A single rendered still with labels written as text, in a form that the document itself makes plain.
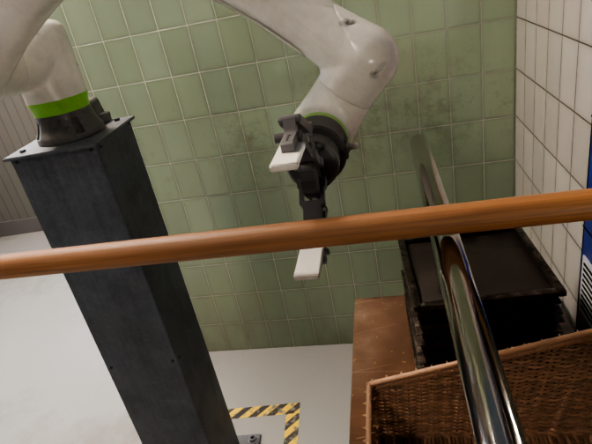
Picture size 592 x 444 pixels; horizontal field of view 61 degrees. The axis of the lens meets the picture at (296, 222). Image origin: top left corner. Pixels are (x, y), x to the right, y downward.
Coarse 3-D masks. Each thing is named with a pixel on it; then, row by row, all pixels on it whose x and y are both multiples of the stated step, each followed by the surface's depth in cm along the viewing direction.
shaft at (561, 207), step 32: (576, 192) 46; (288, 224) 52; (320, 224) 51; (352, 224) 50; (384, 224) 49; (416, 224) 49; (448, 224) 48; (480, 224) 48; (512, 224) 47; (544, 224) 47; (0, 256) 59; (32, 256) 58; (64, 256) 56; (96, 256) 56; (128, 256) 55; (160, 256) 54; (192, 256) 54; (224, 256) 54
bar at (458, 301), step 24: (432, 168) 66; (432, 192) 60; (432, 240) 52; (456, 240) 49; (456, 264) 45; (456, 288) 42; (456, 312) 40; (480, 312) 40; (456, 336) 38; (480, 336) 37; (480, 360) 35; (480, 384) 33; (504, 384) 33; (480, 408) 31; (504, 408) 31; (480, 432) 30; (504, 432) 29
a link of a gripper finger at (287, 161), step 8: (304, 144) 57; (280, 152) 55; (288, 152) 54; (296, 152) 54; (272, 160) 53; (280, 160) 53; (288, 160) 52; (296, 160) 52; (272, 168) 52; (280, 168) 52; (288, 168) 52; (296, 168) 51
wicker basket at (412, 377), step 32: (512, 352) 86; (544, 352) 85; (576, 352) 84; (384, 384) 93; (416, 384) 92; (448, 384) 91; (512, 384) 89; (544, 384) 88; (576, 384) 88; (384, 416) 98; (416, 416) 96; (448, 416) 95; (576, 416) 91
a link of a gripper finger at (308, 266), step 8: (312, 248) 62; (320, 248) 62; (304, 256) 61; (312, 256) 61; (320, 256) 60; (296, 264) 60; (304, 264) 59; (312, 264) 59; (320, 264) 59; (296, 272) 58; (304, 272) 58; (312, 272) 58; (320, 272) 58; (296, 280) 58
